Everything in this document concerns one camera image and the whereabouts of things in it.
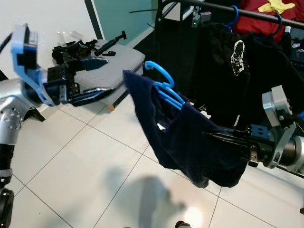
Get navy blue garment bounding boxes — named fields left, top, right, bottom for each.
left=123, top=69, right=250, bottom=188

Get black robot foot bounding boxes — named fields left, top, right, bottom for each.
left=173, top=220, right=191, bottom=228

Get grey upholstered ottoman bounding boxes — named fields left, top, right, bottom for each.
left=76, top=39, right=145, bottom=112

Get white cabinet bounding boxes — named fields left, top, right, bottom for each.
left=159, top=0, right=195, bottom=22

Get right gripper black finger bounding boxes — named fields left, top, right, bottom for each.
left=202, top=131, right=250, bottom=141
left=216, top=141, right=251, bottom=152

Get blue plastic clothes hanger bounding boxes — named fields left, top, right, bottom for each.
left=227, top=6, right=239, bottom=31
left=271, top=14, right=283, bottom=36
left=144, top=60, right=186, bottom=111

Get black metal clothes rack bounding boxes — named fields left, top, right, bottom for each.
left=152, top=0, right=304, bottom=214

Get small grey device green light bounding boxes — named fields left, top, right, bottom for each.
left=190, top=10, right=212, bottom=28

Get plain black garment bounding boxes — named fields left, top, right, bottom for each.
left=247, top=33, right=304, bottom=129

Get teal door panel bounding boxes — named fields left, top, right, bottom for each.
left=94, top=0, right=160, bottom=42

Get black door frame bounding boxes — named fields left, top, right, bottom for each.
left=84, top=0, right=105, bottom=41

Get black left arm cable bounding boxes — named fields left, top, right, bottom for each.
left=0, top=32, right=14, bottom=53

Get red garment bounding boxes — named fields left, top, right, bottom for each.
left=237, top=0, right=304, bottom=36

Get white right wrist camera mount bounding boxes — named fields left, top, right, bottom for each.
left=261, top=85, right=299, bottom=169

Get clear plastic bag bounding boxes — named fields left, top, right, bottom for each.
left=56, top=30, right=77, bottom=42

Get black gimbal handle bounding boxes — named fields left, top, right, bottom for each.
left=94, top=31, right=127, bottom=57

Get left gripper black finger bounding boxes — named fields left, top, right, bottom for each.
left=77, top=87, right=115, bottom=106
left=75, top=57, right=110, bottom=73

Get yellow cloth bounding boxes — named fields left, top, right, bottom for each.
left=258, top=0, right=296, bottom=14

